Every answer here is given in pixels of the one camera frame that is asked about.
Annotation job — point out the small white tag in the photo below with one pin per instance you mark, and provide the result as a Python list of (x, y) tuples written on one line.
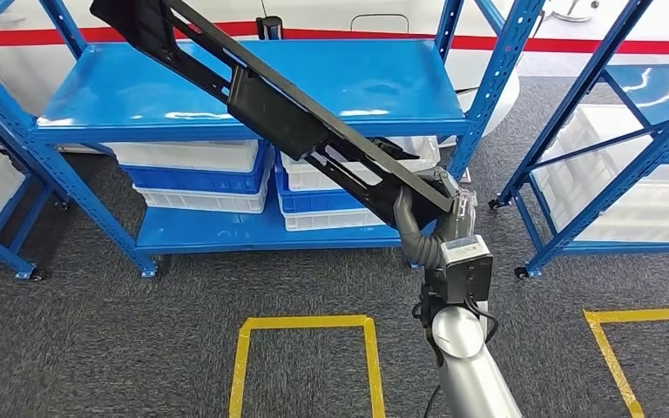
[(465, 175)]

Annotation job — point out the black plastic trim part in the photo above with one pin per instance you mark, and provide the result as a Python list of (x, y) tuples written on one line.
[(395, 149)]

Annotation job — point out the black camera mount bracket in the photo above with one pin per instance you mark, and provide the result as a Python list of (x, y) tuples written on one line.
[(470, 283)]

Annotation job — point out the black plastic plate frame part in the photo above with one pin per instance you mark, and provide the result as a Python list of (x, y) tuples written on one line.
[(271, 109)]

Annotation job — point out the yellow floor tape outline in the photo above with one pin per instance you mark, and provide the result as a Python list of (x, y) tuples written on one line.
[(305, 321), (646, 314)]

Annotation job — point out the red barrier belt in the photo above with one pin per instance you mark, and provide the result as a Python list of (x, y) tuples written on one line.
[(571, 45), (34, 36)]

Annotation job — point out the blue metal shelf rack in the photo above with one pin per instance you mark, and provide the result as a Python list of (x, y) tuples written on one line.
[(5, 254), (657, 86), (369, 81)]

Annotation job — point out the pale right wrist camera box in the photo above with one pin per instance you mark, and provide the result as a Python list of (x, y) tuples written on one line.
[(464, 249)]

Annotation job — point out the white car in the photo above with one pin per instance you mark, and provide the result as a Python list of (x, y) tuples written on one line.
[(323, 11)]

